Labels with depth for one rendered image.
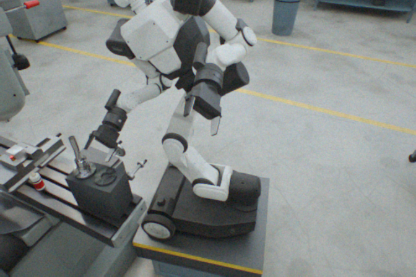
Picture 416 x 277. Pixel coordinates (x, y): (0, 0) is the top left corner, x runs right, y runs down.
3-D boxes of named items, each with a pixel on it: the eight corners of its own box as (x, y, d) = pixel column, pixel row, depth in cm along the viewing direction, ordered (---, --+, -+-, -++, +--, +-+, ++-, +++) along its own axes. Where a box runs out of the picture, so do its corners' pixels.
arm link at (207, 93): (206, 125, 87) (210, 97, 94) (229, 114, 81) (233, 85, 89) (176, 103, 81) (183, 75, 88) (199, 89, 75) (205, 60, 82)
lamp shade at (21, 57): (34, 63, 124) (28, 50, 120) (23, 71, 119) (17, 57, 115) (19, 62, 125) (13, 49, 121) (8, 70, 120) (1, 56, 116)
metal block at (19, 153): (20, 153, 140) (15, 144, 136) (28, 156, 138) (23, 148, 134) (11, 159, 136) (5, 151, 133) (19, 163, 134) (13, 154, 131)
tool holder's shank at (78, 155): (85, 156, 112) (77, 136, 105) (80, 162, 110) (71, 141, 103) (80, 154, 113) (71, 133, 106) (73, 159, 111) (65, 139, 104)
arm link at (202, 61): (204, 95, 94) (208, 72, 101) (228, 81, 87) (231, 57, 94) (179, 75, 88) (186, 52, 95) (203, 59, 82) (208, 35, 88)
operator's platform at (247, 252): (263, 209, 231) (270, 178, 206) (255, 298, 180) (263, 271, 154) (172, 193, 244) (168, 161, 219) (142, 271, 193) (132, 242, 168)
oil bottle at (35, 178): (41, 182, 135) (32, 167, 128) (47, 185, 134) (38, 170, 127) (34, 188, 132) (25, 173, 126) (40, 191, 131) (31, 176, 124)
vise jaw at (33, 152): (26, 144, 146) (23, 139, 143) (43, 151, 142) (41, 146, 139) (17, 152, 142) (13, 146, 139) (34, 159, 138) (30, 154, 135)
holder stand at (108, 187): (94, 185, 134) (82, 156, 122) (134, 198, 129) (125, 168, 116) (77, 205, 125) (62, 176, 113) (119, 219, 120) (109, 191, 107)
